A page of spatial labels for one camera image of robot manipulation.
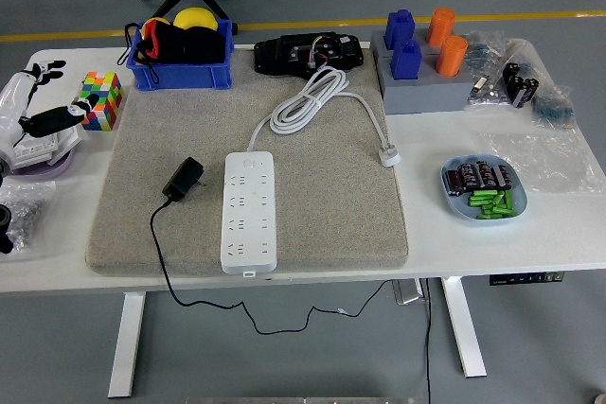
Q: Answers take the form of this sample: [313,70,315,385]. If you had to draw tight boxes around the white power strip cord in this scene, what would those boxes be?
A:
[245,66,394,155]

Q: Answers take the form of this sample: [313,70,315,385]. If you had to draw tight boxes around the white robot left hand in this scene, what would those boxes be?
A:
[0,60,100,164]

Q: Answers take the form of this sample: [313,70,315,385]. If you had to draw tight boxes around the clear bag of blue parts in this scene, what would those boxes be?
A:
[529,84,578,130]

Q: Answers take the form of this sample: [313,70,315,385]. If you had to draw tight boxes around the empty clear plastic bag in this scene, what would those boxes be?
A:
[477,129,606,196]

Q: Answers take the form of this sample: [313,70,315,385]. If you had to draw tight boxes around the clear bag of screws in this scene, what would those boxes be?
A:
[0,179,57,256]

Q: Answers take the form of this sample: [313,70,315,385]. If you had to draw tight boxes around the large yellow ball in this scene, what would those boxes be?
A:
[172,7,219,31]

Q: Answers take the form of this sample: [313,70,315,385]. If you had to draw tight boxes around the light blue dish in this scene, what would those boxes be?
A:
[440,152,529,228]

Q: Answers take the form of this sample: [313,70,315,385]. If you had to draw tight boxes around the orange cylinder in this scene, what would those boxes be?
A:
[434,34,469,77]
[424,7,456,48]

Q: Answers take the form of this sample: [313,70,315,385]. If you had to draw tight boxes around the black hanging cable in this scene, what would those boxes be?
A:
[423,278,434,404]

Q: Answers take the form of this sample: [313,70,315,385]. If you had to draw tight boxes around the white power strip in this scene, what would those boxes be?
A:
[220,150,279,277]

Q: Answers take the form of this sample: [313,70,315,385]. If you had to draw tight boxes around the white table leg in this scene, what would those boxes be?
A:
[107,293,146,399]
[440,275,488,379]

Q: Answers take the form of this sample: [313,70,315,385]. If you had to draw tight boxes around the white power strip plug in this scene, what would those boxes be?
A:
[377,146,402,168]

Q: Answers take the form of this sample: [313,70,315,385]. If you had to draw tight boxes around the blue block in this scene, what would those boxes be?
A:
[390,39,422,81]
[383,9,417,51]

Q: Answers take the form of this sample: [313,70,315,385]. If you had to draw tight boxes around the black capacitor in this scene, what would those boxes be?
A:
[456,162,480,188]
[472,161,494,186]
[444,169,469,197]
[490,165,513,191]

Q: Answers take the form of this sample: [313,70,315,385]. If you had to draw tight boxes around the purple plate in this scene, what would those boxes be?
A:
[7,146,77,182]

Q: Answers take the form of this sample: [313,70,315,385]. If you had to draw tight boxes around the thin black adapter cord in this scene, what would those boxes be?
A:
[149,198,394,335]

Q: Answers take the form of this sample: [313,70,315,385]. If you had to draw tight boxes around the colourful puzzle cube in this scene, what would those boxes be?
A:
[77,71,125,132]

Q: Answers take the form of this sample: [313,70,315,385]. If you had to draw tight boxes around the black plug adapter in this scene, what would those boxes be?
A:
[161,156,208,202]

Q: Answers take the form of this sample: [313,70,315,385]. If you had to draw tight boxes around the grey block holder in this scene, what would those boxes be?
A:
[368,28,474,115]

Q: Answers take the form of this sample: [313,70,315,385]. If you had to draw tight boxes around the small yellow ball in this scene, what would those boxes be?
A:
[141,17,171,37]

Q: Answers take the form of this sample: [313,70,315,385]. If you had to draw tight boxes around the black electronic device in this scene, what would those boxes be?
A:
[253,31,365,78]

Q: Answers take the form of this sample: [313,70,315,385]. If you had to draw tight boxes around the metal box under table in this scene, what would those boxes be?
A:
[392,279,433,305]

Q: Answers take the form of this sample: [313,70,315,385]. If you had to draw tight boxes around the black pouch with red lining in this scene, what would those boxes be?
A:
[123,22,227,84]

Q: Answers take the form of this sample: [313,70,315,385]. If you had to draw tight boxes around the black table control panel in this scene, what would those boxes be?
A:
[489,271,565,287]

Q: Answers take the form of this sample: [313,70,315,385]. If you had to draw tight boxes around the clear bag of black capacitors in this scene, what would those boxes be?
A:
[500,39,546,111]

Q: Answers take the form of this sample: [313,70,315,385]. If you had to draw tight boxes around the grey-brown mat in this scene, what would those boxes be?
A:
[84,46,411,277]

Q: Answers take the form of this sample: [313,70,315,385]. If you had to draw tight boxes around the blue plastic bin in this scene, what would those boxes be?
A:
[128,19,237,92]

